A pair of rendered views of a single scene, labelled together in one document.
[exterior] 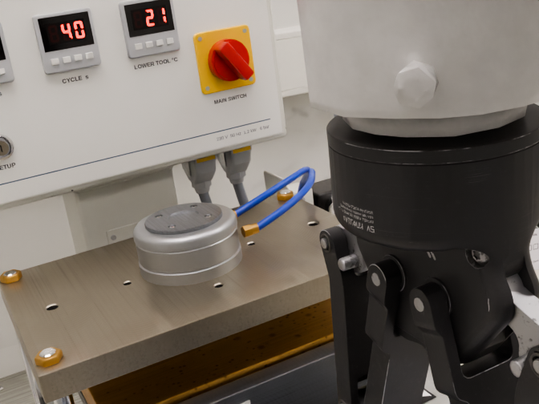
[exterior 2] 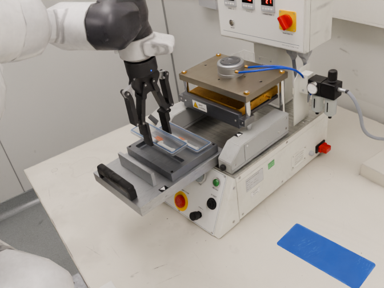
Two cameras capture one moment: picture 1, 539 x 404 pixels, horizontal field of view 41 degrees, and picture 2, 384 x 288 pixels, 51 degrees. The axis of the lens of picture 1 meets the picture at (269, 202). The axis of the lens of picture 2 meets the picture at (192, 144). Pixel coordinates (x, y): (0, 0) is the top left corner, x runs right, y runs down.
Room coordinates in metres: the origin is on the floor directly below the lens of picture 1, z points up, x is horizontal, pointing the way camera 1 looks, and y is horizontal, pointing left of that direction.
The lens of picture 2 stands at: (0.14, -0.96, 1.61)
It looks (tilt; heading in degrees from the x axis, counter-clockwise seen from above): 34 degrees down; 78
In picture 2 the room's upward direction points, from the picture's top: 9 degrees counter-clockwise
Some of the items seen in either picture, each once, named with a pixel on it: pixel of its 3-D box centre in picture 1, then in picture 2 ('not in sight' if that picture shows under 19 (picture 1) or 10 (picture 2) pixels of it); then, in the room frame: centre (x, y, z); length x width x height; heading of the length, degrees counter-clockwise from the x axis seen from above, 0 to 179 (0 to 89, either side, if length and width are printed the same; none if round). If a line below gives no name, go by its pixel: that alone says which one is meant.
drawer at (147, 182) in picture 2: not in sight; (159, 160); (0.24, -0.06, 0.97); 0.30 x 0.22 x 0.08; 25
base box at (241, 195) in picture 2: not in sight; (240, 151); (0.52, 0.05, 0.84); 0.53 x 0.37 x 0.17; 25
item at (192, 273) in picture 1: (204, 272); (244, 78); (0.55, 0.06, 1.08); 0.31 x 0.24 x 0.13; 115
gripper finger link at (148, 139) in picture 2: not in sight; (146, 133); (0.22, -0.07, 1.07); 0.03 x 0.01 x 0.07; 115
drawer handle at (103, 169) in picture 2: not in sight; (116, 180); (0.11, -0.12, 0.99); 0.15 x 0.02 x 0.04; 115
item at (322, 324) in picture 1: (210, 309); (234, 86); (0.52, 0.06, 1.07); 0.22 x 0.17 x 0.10; 115
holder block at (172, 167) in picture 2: not in sight; (171, 148); (0.28, -0.04, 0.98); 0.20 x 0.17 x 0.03; 115
